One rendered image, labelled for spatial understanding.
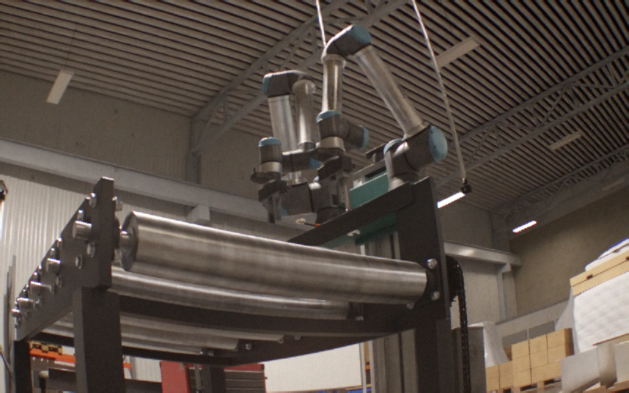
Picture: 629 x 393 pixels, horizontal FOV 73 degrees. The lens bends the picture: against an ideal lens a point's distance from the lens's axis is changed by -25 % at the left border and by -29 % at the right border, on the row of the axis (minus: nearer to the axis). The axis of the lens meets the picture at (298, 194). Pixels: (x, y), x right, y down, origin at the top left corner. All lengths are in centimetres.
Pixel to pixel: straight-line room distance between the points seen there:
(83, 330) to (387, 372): 205
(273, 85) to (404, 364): 155
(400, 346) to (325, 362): 409
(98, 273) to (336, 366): 600
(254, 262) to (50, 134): 1232
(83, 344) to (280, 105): 217
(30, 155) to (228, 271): 1125
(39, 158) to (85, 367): 1141
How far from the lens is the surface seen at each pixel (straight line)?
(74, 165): 1241
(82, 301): 90
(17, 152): 1215
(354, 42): 251
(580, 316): 494
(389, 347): 274
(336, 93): 240
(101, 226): 91
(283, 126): 285
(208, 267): 103
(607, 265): 473
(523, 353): 1000
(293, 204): 287
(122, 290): 126
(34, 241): 1217
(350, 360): 685
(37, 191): 1258
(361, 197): 289
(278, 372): 659
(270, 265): 110
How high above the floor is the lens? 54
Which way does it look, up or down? 23 degrees up
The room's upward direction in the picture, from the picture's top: 5 degrees counter-clockwise
